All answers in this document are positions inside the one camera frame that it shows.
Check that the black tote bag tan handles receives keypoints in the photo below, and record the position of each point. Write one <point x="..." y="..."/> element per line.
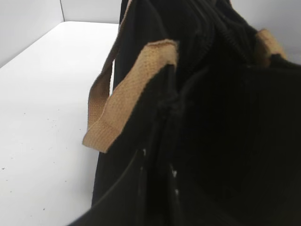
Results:
<point x="197" y="119"/>

